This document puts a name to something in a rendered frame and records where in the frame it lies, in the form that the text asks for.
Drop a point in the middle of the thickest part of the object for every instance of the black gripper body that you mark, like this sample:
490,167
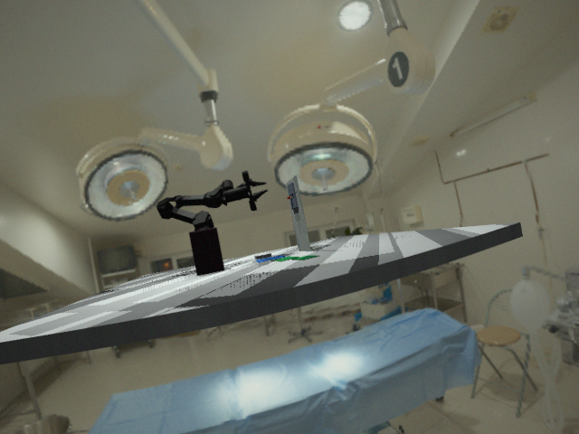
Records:
242,192

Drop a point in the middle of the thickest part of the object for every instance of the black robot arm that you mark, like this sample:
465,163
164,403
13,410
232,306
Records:
202,220

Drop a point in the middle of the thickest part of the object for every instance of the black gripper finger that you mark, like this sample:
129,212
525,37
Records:
258,194
254,183

